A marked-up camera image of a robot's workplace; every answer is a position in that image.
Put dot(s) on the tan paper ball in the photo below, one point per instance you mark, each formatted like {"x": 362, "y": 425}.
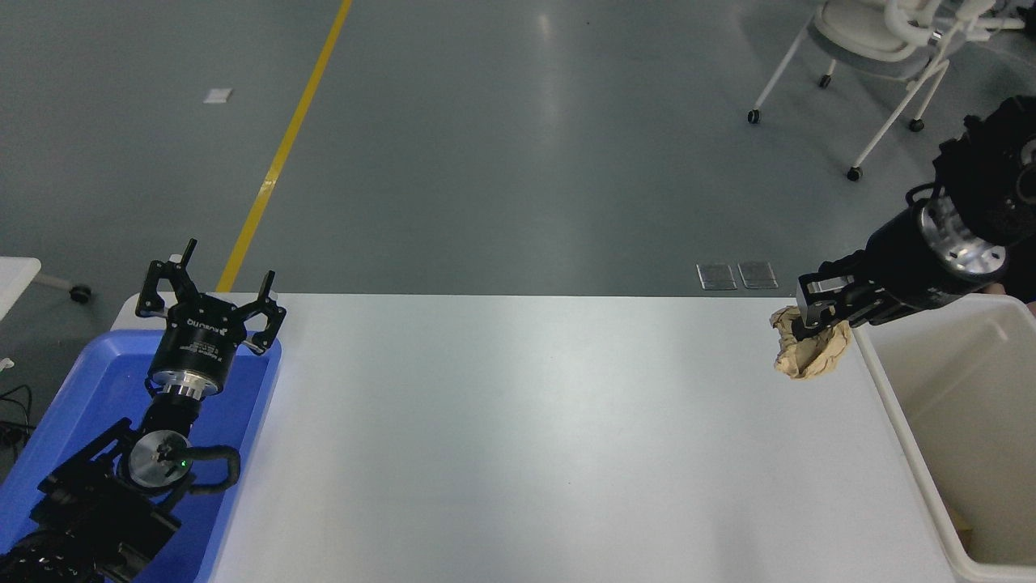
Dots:
{"x": 817, "y": 360}

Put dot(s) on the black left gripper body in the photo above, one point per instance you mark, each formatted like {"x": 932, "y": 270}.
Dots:
{"x": 198, "y": 340}

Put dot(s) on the white side table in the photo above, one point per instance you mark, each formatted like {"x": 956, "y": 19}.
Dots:
{"x": 12, "y": 279}

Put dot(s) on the white paper scrap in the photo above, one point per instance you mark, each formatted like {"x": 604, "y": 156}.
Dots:
{"x": 216, "y": 95}

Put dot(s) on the grey metal floor plate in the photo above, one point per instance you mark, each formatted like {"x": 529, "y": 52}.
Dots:
{"x": 758, "y": 275}
{"x": 717, "y": 277}

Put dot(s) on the blue plastic tray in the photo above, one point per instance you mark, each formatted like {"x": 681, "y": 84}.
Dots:
{"x": 97, "y": 380}

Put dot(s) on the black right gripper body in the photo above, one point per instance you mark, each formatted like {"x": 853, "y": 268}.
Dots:
{"x": 910, "y": 267}

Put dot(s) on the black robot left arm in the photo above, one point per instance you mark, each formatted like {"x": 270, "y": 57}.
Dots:
{"x": 89, "y": 518}

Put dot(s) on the large pale plastic bin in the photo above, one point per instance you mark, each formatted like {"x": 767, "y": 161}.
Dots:
{"x": 971, "y": 405}

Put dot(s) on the white wheeled chair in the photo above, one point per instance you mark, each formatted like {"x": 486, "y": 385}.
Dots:
{"x": 858, "y": 36}

